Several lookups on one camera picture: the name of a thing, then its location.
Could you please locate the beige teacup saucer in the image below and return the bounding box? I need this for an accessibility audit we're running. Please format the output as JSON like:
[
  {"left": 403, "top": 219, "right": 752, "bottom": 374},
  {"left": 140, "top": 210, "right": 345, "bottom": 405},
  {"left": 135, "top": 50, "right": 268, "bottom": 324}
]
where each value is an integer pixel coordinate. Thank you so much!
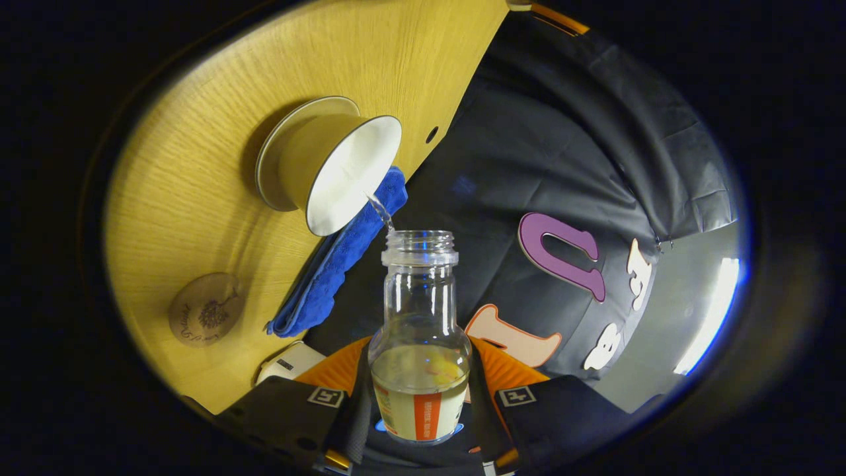
[{"left": 255, "top": 96, "right": 361, "bottom": 212}]

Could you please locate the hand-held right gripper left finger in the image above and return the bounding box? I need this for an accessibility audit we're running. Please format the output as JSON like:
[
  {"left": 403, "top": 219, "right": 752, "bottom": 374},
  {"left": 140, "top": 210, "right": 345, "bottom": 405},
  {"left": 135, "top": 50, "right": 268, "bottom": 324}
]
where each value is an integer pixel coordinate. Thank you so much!
[{"left": 211, "top": 336, "right": 374, "bottom": 473}]

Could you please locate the blue folded towel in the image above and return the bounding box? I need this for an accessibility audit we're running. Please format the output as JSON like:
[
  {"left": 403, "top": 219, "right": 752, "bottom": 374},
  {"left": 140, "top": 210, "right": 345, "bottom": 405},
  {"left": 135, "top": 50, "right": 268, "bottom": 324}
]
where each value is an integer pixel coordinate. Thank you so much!
[{"left": 266, "top": 165, "right": 408, "bottom": 338}]

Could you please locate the clear glass water bottle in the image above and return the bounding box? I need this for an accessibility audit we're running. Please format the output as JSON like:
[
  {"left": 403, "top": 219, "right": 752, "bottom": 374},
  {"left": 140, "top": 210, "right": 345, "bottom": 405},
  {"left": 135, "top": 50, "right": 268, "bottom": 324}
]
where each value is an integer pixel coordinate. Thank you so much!
[{"left": 367, "top": 229, "right": 473, "bottom": 445}]

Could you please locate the round cork coaster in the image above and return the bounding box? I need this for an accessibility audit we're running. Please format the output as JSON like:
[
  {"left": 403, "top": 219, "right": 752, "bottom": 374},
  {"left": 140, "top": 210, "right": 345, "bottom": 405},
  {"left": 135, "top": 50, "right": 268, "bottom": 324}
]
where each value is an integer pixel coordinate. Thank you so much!
[{"left": 168, "top": 272, "right": 242, "bottom": 348}]

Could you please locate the beige ceramic teacup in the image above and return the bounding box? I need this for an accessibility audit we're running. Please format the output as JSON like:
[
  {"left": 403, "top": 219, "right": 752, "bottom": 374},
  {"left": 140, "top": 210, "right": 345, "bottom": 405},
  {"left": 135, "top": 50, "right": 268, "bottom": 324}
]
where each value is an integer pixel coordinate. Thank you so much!
[{"left": 278, "top": 114, "right": 403, "bottom": 237}]

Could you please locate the cream white toaster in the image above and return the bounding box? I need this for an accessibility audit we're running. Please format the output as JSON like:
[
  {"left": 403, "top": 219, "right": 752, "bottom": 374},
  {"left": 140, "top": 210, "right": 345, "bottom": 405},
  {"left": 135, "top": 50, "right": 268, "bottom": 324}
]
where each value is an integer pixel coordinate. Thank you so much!
[{"left": 254, "top": 340, "right": 327, "bottom": 386}]

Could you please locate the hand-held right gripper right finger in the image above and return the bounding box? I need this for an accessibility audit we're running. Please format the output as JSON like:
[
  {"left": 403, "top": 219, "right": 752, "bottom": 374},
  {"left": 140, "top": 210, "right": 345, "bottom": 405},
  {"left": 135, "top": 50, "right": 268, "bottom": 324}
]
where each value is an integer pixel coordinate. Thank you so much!
[{"left": 466, "top": 336, "right": 662, "bottom": 473}]

